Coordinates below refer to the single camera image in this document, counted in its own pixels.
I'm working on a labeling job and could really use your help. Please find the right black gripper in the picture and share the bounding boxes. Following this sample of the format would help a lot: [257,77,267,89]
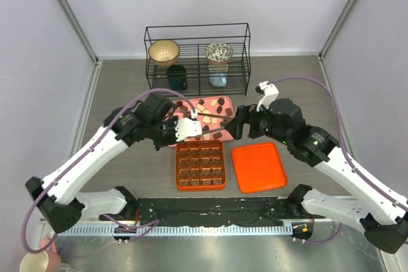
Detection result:
[224,99,291,145]

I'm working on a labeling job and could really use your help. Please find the pink tray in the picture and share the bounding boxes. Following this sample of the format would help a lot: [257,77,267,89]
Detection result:
[186,96,235,141]

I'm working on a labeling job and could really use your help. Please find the orange box lid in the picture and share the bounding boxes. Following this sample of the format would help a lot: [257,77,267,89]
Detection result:
[231,142,288,194]

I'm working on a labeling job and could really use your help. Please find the orange chocolate box tray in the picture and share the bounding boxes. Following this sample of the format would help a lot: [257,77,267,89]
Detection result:
[175,140,226,192]

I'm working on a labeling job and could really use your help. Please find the metal tongs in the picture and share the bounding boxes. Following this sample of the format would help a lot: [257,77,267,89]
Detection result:
[176,110,233,135]

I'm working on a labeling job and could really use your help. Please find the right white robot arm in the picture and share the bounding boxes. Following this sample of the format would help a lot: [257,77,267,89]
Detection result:
[224,98,407,254]

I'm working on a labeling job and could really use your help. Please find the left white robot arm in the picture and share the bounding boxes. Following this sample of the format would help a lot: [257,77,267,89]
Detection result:
[25,89,179,234]

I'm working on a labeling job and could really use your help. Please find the light blue mug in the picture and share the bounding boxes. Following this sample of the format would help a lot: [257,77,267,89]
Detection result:
[209,73,227,88]

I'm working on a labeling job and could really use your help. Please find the dark green mug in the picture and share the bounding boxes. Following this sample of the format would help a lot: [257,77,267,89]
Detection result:
[166,64,188,91]

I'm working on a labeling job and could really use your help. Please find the tan bowl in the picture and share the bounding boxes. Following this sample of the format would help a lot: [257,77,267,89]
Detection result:
[148,39,180,68]

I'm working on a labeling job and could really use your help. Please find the floral patterned bowl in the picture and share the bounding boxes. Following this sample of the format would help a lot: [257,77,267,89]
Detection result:
[205,42,234,66]

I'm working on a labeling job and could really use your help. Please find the pink mug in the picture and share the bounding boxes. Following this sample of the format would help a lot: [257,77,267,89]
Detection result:
[20,242,62,272]

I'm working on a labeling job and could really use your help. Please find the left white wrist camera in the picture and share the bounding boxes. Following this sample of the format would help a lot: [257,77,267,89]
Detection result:
[175,111,202,143]

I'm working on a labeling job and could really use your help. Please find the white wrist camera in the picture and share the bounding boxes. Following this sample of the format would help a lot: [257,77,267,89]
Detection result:
[255,81,279,112]
[175,111,202,143]

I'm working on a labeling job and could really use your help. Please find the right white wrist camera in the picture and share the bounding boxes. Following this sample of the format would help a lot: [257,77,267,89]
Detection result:
[255,81,279,112]

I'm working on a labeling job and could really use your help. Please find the black wire rack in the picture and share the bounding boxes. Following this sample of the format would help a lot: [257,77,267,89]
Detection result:
[143,22,251,96]

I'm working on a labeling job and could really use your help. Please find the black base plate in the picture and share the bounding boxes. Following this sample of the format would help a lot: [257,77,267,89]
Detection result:
[114,197,313,227]

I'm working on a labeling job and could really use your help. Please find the white cable duct rail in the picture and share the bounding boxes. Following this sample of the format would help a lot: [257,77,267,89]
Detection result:
[58,223,293,238]

